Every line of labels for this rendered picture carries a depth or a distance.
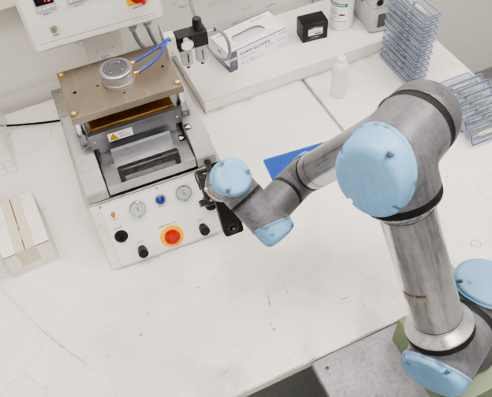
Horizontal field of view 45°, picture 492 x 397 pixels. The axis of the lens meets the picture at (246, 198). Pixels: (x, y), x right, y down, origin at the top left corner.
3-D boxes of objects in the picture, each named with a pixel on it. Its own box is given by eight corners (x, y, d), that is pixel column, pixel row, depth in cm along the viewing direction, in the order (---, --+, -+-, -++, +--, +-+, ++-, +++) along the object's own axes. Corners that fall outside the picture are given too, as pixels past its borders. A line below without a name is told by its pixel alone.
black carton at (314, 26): (296, 33, 199) (296, 16, 194) (320, 27, 201) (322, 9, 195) (302, 43, 196) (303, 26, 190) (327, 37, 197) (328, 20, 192)
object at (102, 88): (62, 86, 155) (46, 46, 144) (173, 53, 161) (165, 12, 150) (82, 147, 140) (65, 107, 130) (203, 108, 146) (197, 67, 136)
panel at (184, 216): (120, 268, 150) (96, 205, 141) (229, 228, 156) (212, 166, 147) (121, 272, 148) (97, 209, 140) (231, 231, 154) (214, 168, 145)
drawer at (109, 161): (84, 120, 159) (76, 98, 153) (162, 95, 163) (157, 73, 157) (111, 198, 142) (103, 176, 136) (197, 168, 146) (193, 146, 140)
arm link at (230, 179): (234, 208, 109) (203, 174, 109) (225, 212, 120) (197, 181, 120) (264, 179, 111) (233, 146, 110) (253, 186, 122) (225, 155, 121)
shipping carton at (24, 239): (-2, 226, 161) (-15, 206, 154) (45, 209, 164) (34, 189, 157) (11, 279, 150) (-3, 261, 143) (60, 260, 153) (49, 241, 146)
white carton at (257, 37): (210, 53, 195) (208, 35, 189) (267, 28, 202) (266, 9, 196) (230, 73, 188) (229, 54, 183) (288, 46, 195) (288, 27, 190)
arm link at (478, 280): (513, 309, 116) (534, 270, 106) (485, 360, 109) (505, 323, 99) (456, 280, 121) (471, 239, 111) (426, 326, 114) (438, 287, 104)
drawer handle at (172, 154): (120, 176, 141) (116, 166, 137) (179, 157, 143) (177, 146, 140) (121, 183, 139) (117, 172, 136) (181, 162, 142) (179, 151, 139)
